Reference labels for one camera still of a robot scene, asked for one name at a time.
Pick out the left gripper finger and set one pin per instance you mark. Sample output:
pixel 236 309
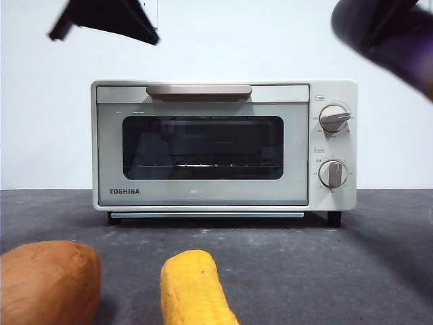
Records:
pixel 111 17

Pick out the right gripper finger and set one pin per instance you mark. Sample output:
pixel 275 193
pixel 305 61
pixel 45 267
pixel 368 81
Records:
pixel 394 22

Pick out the purple eggplant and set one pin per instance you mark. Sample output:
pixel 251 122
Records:
pixel 402 50

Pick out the oven door with glass window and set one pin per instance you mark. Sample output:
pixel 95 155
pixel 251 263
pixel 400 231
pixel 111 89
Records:
pixel 203 193

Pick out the white Toshiba toaster oven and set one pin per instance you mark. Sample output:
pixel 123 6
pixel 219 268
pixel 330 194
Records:
pixel 333 91

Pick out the large temperature knob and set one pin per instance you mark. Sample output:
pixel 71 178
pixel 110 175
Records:
pixel 333 118

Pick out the small timer knob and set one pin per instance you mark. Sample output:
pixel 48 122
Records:
pixel 333 174

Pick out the brown sweet potato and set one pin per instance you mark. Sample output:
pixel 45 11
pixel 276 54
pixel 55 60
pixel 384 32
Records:
pixel 47 284

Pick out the yellow corn cob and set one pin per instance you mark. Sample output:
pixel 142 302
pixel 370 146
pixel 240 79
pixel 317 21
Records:
pixel 193 287

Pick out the white wall socket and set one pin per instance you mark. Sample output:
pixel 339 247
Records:
pixel 153 9

